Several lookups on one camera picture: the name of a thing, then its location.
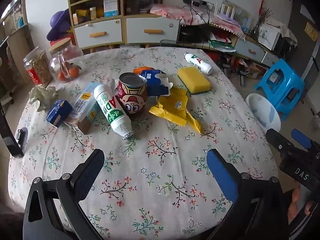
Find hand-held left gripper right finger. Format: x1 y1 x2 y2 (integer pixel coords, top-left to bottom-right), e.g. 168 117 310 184
206 148 291 240

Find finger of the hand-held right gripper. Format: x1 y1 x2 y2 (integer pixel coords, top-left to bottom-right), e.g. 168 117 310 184
266 128 295 153
291 128 312 150

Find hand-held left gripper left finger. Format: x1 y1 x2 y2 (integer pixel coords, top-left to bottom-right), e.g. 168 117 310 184
23 149 105 240

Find white plastic bin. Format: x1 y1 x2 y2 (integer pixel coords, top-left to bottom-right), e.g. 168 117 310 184
245 93 282 133

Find light blue milk carton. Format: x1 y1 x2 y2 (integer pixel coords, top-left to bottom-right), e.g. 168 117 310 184
63 82 101 134

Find small blue paper box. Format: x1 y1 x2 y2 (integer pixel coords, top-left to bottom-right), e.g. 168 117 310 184
46 100 73 128

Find white bottle with foil cap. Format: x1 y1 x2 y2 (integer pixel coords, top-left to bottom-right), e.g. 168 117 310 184
93 83 136 141

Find yellow snack wrapper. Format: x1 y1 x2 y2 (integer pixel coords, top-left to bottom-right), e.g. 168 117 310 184
149 87 204 134

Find tissue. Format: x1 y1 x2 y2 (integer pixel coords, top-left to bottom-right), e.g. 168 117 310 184
28 86 58 111

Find red cartoon face can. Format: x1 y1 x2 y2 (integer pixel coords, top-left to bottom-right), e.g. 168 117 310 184
117 72 148 116

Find yellow sponge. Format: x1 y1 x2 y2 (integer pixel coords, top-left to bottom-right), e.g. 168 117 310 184
177 67 213 95

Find torn blue paper box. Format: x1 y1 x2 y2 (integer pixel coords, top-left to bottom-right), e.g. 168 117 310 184
139 69 173 97

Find person's right hand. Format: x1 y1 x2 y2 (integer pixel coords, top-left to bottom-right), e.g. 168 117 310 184
287 187 317 225

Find blue plastic stool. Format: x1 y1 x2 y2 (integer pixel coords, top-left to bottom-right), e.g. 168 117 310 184
254 58 306 121

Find black phone stand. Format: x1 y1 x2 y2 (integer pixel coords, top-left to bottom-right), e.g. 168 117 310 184
0 102 28 158

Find low wooden side cabinet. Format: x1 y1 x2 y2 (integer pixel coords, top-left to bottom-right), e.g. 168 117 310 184
179 22 281 68

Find white drawing board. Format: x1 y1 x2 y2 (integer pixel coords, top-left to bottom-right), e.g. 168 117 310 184
258 23 281 51

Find white bottle green label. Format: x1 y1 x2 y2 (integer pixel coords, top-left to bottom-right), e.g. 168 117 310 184
184 52 213 75

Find glass jar with tangerines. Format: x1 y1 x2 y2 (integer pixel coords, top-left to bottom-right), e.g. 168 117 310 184
48 38 84 83

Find plastic snack jar red label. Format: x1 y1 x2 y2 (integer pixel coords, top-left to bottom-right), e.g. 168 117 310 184
23 46 53 87

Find orange carrot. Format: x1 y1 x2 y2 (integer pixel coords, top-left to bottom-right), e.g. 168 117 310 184
133 66 153 74

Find dried branches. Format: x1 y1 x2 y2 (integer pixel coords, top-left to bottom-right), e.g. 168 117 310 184
252 7 273 36

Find red cloth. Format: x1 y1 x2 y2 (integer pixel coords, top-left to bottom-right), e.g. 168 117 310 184
49 33 77 47

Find small white rack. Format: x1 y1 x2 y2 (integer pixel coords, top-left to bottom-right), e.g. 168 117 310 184
214 1 237 21

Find purple hat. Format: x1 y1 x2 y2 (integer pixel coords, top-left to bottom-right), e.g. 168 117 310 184
46 8 73 41

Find wooden shelf rack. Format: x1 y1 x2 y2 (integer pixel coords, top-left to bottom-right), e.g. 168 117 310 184
0 0 31 101

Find wooden cabinet with drawers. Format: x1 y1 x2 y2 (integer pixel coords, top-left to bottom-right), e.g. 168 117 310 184
67 0 181 53

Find power strip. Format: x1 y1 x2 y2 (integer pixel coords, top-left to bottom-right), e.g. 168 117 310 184
183 0 215 9

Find pink cloth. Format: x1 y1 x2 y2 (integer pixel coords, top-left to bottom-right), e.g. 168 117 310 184
149 3 216 26

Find blue and white box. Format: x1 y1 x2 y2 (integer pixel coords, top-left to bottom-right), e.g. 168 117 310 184
103 0 119 18

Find yellow wall sticker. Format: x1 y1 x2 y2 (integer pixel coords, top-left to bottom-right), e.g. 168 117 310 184
304 21 319 42

